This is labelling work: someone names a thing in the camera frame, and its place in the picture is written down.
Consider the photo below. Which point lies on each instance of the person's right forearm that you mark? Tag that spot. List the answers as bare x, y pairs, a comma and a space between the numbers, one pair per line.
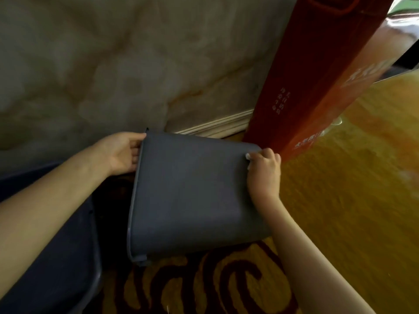
311, 264

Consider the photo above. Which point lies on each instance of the person's left thumb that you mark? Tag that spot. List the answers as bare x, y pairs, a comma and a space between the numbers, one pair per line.
136, 136

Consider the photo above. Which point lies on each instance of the grey plastic waste bin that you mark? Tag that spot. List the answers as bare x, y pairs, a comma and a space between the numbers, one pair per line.
190, 192

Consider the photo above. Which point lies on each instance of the person's right hand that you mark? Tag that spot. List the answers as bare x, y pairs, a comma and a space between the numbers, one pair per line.
264, 179

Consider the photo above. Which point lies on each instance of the red paper gift bag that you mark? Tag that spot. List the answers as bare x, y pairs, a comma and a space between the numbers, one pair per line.
311, 62

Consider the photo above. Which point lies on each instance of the person's right thumb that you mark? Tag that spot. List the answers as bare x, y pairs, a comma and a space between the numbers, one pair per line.
253, 160

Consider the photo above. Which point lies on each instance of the person's left forearm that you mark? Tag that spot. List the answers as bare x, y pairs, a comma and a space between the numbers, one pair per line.
49, 209

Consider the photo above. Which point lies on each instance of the dark blue plastic bin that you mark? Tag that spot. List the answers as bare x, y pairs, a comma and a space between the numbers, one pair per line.
59, 274

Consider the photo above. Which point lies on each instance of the yellow and brown patterned rug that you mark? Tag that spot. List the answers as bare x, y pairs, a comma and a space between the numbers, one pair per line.
196, 286

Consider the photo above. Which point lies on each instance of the wooden baseboard moulding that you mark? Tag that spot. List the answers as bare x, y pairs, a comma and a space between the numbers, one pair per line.
222, 124

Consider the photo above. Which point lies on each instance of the person's left hand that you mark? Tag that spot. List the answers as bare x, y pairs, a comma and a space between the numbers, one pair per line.
119, 153

